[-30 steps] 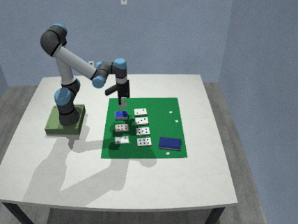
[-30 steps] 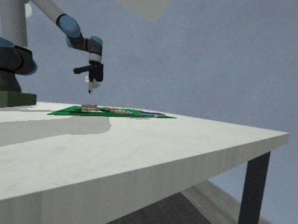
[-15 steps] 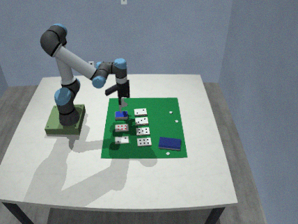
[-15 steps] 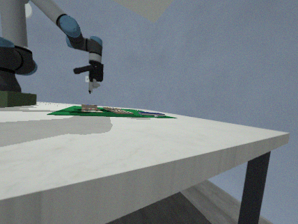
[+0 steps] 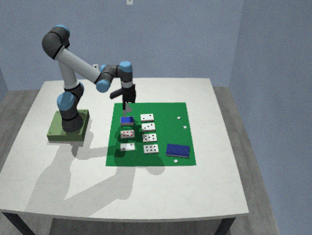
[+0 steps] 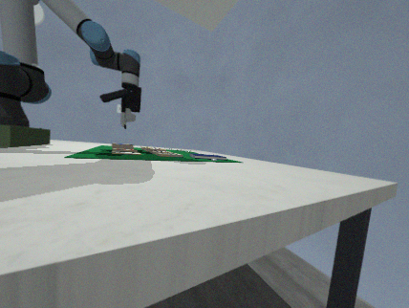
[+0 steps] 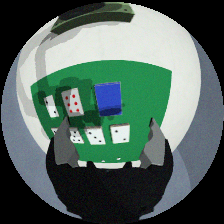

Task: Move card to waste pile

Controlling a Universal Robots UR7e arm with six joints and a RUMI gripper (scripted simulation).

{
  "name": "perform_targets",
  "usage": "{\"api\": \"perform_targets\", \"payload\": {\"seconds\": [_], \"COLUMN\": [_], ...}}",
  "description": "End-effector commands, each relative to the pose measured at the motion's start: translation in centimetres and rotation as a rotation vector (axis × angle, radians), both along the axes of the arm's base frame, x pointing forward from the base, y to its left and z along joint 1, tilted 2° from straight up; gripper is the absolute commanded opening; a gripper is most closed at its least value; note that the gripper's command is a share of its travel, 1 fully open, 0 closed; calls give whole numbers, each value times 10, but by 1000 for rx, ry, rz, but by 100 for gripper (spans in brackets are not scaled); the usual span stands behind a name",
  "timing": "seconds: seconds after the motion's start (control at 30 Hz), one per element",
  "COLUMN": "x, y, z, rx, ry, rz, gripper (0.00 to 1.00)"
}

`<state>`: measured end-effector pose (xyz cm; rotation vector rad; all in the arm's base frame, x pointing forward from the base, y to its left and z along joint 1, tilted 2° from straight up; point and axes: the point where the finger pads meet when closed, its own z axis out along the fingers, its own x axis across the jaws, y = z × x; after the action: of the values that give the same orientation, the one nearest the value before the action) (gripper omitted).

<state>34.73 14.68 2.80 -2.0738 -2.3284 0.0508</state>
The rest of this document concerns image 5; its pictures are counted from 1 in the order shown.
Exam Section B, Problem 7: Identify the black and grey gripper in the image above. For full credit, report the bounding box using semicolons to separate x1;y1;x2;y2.
121;84;136;119

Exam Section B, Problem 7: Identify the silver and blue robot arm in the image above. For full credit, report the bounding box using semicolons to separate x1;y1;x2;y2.
42;25;133;132

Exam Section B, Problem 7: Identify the green felt mat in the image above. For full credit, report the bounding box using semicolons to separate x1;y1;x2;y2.
106;102;196;166

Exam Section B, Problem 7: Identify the white playing card with red pips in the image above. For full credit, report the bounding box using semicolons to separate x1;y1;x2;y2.
121;130;135;138

